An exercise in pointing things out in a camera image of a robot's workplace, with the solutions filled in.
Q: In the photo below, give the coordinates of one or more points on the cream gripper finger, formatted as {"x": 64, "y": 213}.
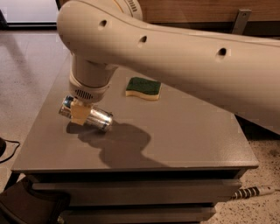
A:
{"x": 79, "y": 112}

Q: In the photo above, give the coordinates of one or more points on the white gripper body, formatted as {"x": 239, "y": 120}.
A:
{"x": 86, "y": 93}

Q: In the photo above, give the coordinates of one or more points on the silver blue redbull can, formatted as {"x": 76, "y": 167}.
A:
{"x": 98, "y": 118}

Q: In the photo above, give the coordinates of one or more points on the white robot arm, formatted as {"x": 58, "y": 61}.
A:
{"x": 237, "y": 73}

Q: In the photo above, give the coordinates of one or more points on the green yellow sponge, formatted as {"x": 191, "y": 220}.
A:
{"x": 148, "y": 90}

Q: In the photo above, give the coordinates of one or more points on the upper grey drawer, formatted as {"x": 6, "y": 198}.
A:
{"x": 128, "y": 193}

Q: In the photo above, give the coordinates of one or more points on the grey drawer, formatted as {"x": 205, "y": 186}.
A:
{"x": 128, "y": 193}
{"x": 154, "y": 215}

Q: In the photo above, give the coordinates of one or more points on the grey drawer cabinet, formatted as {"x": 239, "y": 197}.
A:
{"x": 177, "y": 137}

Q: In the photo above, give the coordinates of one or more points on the lower grey drawer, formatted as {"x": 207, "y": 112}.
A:
{"x": 154, "y": 215}

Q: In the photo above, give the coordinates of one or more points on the white power strip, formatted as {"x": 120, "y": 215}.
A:
{"x": 254, "y": 191}

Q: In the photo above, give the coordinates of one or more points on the right metal bracket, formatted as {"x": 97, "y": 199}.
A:
{"x": 241, "y": 21}

